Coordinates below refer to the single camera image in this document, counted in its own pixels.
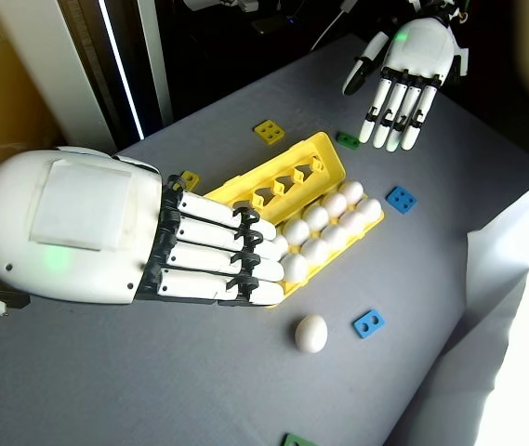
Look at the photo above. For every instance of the blue two-hole block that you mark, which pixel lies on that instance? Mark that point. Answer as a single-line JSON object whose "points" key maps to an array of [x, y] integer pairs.
{"points": [[368, 324]]}

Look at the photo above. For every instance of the white toy egg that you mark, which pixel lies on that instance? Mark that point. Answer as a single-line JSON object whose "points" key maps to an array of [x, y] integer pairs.
{"points": [[311, 333], [315, 250], [352, 222], [335, 203], [316, 217], [295, 231], [334, 236], [352, 191], [281, 242], [294, 268], [370, 209]]}

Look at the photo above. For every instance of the wide white post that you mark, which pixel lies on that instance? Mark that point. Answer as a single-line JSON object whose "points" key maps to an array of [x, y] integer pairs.
{"points": [[59, 69]]}

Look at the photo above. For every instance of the blue square four-hole block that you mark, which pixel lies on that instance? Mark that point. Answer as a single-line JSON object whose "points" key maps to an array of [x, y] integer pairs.
{"points": [[401, 200]]}

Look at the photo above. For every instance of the yellow two-hole block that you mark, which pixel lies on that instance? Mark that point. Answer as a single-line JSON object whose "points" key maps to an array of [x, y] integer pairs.
{"points": [[191, 179]]}

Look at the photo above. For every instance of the small black device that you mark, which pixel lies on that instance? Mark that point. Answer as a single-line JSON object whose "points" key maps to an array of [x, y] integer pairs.
{"points": [[268, 24]]}

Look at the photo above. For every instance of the grey table cloth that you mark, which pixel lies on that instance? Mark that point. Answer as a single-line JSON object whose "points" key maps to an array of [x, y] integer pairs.
{"points": [[152, 371]]}

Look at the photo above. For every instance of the bright light strip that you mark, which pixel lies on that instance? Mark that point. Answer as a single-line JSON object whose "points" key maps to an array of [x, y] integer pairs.
{"points": [[122, 69]]}

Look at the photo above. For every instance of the green two-hole block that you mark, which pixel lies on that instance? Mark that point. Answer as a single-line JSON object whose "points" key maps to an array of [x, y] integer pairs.
{"points": [[348, 139]]}

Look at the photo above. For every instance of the white cloth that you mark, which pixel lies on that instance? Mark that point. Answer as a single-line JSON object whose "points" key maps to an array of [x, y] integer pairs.
{"points": [[515, 279]]}

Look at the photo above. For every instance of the yellow square four-hole block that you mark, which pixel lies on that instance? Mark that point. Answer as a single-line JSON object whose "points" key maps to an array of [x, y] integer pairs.
{"points": [[269, 132]]}

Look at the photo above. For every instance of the yellow egg carton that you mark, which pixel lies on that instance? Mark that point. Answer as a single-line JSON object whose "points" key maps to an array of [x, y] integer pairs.
{"points": [[320, 148]]}

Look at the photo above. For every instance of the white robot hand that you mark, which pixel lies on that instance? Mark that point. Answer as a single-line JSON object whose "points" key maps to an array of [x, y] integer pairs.
{"points": [[83, 223], [419, 46]]}

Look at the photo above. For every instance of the narrow white post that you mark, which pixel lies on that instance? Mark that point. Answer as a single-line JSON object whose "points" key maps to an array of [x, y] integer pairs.
{"points": [[154, 46]]}

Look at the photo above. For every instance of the white device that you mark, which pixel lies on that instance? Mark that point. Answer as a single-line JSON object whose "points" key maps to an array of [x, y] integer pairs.
{"points": [[217, 3]]}

